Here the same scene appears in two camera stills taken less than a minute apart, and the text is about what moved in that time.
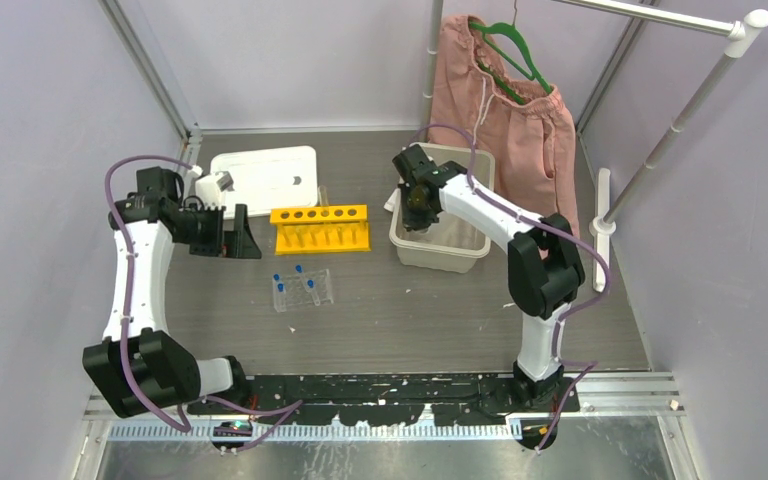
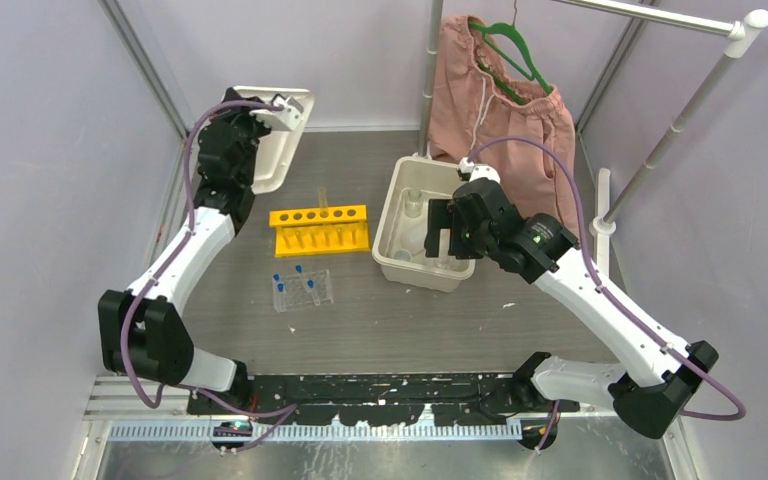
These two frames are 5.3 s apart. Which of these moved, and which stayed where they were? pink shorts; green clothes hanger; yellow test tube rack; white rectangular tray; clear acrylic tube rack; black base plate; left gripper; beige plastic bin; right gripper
Moved: left gripper; white rectangular tray; right gripper; beige plastic bin
Stayed: pink shorts; clear acrylic tube rack; green clothes hanger; black base plate; yellow test tube rack
